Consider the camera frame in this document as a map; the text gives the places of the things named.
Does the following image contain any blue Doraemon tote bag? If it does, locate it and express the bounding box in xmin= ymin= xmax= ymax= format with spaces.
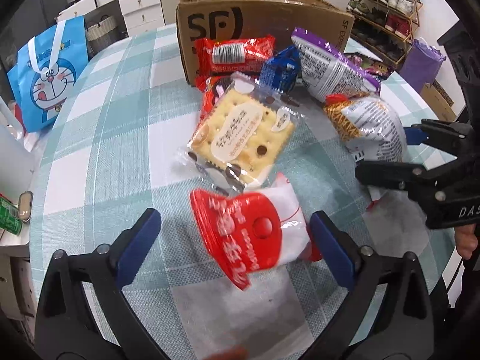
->
xmin=7 ymin=16 xmax=89 ymax=133

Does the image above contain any purple bag on floor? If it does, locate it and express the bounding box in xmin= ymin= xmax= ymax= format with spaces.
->
xmin=399 ymin=37 xmax=447 ymax=94

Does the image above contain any SF cardboard box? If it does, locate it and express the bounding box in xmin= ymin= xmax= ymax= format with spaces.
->
xmin=176 ymin=0 xmax=354 ymax=86

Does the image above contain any blue cookie pack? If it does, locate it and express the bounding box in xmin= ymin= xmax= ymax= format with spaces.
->
xmin=259 ymin=45 xmax=301 ymax=93

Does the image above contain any purple snack bag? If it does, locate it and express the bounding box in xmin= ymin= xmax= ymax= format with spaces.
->
xmin=290 ymin=27 xmax=381 ymax=102
xmin=345 ymin=52 xmax=394 ymax=82

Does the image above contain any red cookie pack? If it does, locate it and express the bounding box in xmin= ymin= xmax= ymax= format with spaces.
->
xmin=194 ymin=35 xmax=276 ymax=76

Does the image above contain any clear cracker sandwich pack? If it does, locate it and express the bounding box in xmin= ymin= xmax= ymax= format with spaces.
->
xmin=182 ymin=72 xmax=304 ymax=196

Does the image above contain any white red noodle snack bag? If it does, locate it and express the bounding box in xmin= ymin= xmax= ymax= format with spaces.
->
xmin=323 ymin=94 xmax=407 ymax=163

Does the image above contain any person's right hand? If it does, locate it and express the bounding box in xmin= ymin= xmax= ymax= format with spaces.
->
xmin=455 ymin=224 xmax=478 ymax=260

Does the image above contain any person's left hand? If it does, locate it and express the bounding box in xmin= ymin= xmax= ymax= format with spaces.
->
xmin=205 ymin=346 xmax=248 ymax=360

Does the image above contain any red white balloon snack pack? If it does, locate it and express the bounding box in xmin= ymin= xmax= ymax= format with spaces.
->
xmin=190 ymin=173 xmax=322 ymax=290

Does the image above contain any white electric kettle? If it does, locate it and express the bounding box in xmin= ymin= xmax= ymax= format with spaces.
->
xmin=0 ymin=99 xmax=35 ymax=201

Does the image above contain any small grey case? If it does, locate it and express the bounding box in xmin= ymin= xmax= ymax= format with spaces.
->
xmin=18 ymin=191 xmax=33 ymax=223

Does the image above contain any white drawer cabinet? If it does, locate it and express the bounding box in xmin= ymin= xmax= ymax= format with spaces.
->
xmin=56 ymin=0 xmax=165 ymax=37

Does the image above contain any green drink can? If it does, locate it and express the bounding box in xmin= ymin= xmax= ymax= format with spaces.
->
xmin=0 ymin=195 xmax=22 ymax=236

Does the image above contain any woven laundry basket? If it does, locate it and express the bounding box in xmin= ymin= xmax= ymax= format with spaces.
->
xmin=85 ymin=16 xmax=120 ymax=55

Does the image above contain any wooden shoe rack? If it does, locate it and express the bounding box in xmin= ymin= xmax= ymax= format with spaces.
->
xmin=346 ymin=0 xmax=422 ymax=68

